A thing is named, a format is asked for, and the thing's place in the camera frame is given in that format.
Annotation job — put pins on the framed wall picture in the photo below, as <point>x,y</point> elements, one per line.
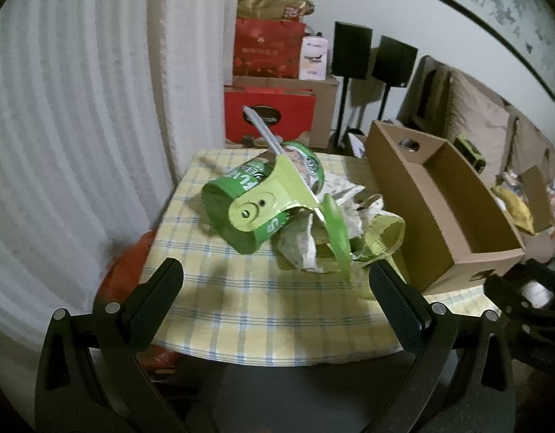
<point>498,4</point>

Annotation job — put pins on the small white printed box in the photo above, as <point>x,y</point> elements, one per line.
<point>313,58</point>

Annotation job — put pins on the yellow-green plastic strainer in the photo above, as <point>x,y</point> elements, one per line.
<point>277,185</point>

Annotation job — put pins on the red biscuit gift box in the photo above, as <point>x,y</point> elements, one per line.
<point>295,112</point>

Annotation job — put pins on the black speaker on stand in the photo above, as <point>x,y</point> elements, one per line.
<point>394,61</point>
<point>351,49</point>

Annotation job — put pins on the red paper gift bag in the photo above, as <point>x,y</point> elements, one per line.
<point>264,49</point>

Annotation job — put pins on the white curtain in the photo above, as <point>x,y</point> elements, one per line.
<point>56,144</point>

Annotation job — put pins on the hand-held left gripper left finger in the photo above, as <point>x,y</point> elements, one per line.
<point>155,297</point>

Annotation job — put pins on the brown cardboard carton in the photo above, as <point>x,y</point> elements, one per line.
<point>324,108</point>

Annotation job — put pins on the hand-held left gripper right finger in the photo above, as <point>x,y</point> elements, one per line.
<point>394,302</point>

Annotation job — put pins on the yellow checked tablecloth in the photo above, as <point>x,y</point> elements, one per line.
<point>259,306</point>

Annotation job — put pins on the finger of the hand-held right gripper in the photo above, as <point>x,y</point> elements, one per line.
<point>502,293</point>

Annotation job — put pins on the beige cushion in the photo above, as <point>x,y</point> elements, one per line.
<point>475,112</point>

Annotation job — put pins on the orange stool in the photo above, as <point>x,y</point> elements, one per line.
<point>133,257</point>

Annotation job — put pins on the brown cardboard box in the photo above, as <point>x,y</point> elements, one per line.
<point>421,198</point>

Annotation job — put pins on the yellow bag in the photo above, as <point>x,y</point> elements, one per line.
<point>514,207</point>

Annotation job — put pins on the gold snack bag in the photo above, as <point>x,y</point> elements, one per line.
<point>268,4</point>

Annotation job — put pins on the green and black tool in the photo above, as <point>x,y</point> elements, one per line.
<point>470,152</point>

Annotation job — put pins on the brown sofa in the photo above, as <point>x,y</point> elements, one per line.
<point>525,140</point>

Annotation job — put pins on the white printed packet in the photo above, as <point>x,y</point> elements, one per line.
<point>357,144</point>

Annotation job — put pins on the crumpled white plastic bag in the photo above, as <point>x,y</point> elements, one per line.
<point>300,243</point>

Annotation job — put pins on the grey plastic stick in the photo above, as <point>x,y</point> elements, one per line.
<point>261,128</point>

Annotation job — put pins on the green labelled tin can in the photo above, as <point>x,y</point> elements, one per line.
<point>216,203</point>

